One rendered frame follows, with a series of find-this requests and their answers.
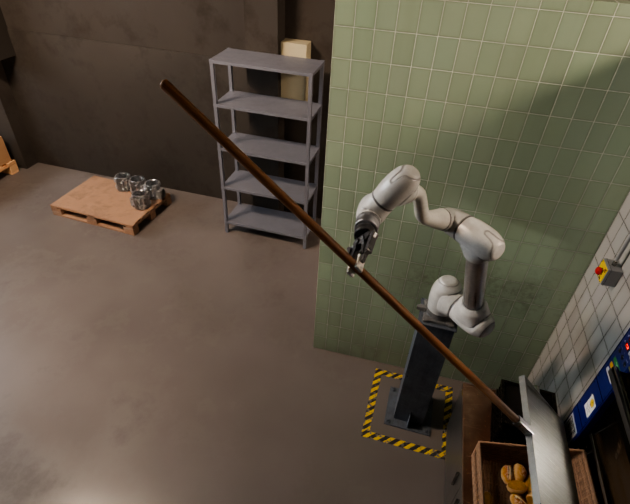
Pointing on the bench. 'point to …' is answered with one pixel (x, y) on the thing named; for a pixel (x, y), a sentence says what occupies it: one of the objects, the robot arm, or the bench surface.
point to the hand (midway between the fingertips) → (356, 265)
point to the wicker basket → (481, 470)
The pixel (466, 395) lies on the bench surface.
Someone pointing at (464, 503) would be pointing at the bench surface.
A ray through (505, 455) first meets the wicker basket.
